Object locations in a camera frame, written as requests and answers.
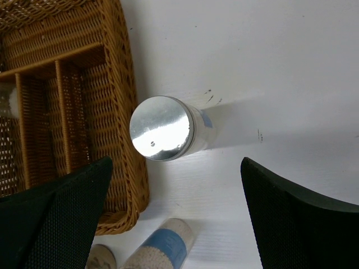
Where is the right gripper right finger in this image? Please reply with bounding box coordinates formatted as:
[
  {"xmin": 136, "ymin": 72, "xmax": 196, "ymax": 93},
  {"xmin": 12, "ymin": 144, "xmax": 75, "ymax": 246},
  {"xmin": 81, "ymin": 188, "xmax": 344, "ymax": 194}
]
[{"xmin": 241, "ymin": 157, "xmax": 358, "ymax": 268}]

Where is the black cap bottle right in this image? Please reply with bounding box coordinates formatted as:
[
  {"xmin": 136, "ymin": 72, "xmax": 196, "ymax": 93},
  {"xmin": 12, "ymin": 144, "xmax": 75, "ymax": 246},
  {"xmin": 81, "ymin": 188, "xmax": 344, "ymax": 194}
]
[{"xmin": 85, "ymin": 244, "xmax": 117, "ymax": 269}]

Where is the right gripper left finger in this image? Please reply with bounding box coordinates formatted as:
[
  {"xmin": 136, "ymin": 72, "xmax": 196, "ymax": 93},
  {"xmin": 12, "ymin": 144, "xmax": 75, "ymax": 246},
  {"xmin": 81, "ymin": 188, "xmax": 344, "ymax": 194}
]
[{"xmin": 1, "ymin": 156, "xmax": 113, "ymax": 268}]

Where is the yellow cap spice bottle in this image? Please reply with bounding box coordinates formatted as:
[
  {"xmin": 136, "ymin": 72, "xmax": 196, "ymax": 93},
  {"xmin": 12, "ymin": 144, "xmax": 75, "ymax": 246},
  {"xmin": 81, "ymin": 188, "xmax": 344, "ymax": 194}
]
[{"xmin": 0, "ymin": 82, "xmax": 20, "ymax": 119}]

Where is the silver cap jar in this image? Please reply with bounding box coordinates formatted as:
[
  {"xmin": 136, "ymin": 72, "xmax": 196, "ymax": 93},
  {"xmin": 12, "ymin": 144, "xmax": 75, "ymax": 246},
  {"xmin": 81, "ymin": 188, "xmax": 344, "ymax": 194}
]
[
  {"xmin": 130, "ymin": 96, "xmax": 216, "ymax": 161},
  {"xmin": 121, "ymin": 218, "xmax": 195, "ymax": 269}
]

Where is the brown wicker divided basket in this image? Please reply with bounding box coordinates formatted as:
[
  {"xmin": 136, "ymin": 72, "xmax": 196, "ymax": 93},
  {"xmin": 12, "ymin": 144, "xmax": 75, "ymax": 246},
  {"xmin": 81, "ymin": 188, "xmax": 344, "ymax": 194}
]
[{"xmin": 1, "ymin": 1, "xmax": 149, "ymax": 235}]

